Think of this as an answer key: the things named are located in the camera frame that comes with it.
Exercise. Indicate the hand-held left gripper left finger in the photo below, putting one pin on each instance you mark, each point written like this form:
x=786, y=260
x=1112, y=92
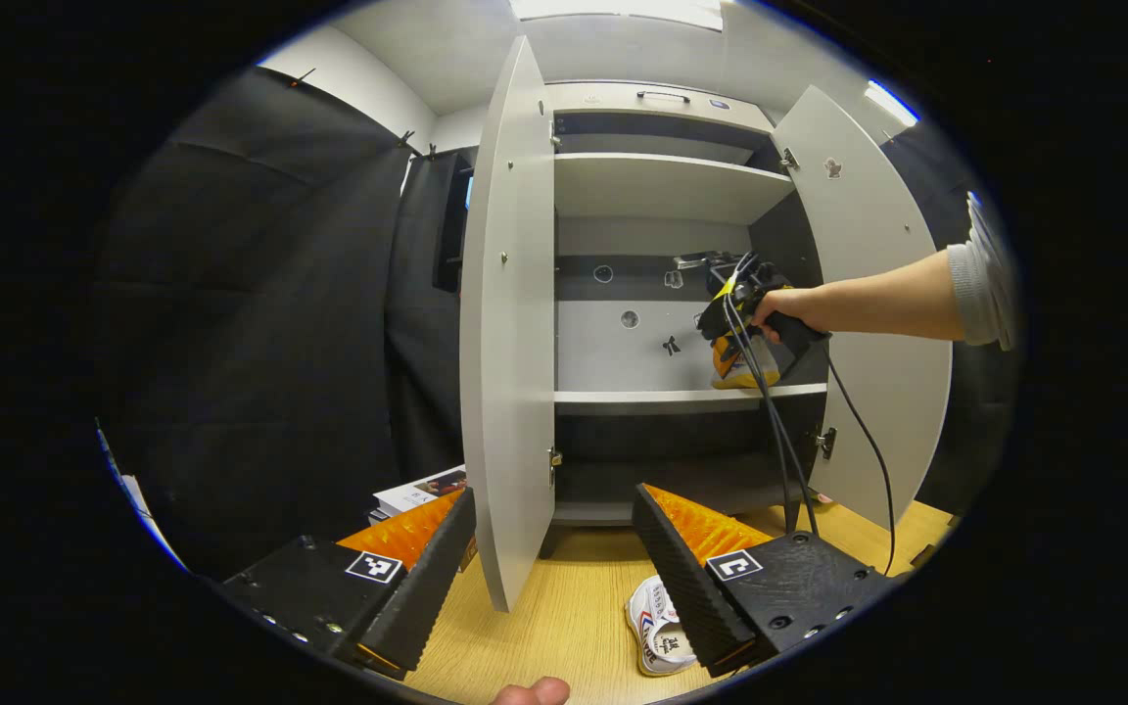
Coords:
x=427, y=587

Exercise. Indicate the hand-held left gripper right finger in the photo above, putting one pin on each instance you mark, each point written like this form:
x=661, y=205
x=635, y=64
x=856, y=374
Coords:
x=686, y=587

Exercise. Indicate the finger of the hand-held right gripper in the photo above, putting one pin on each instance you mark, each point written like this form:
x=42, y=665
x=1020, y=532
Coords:
x=726, y=360

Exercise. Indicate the white shoe with yellow sole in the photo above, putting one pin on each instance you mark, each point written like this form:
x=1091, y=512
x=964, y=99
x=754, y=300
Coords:
x=657, y=627
x=765, y=372

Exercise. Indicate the stack of books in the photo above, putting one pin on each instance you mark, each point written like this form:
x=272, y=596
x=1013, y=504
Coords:
x=417, y=493

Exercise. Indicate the small ceiling light panel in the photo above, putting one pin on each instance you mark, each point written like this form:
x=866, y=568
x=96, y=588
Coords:
x=892, y=103

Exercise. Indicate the black backdrop cloth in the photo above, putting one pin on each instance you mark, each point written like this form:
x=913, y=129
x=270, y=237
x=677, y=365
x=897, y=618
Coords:
x=251, y=343

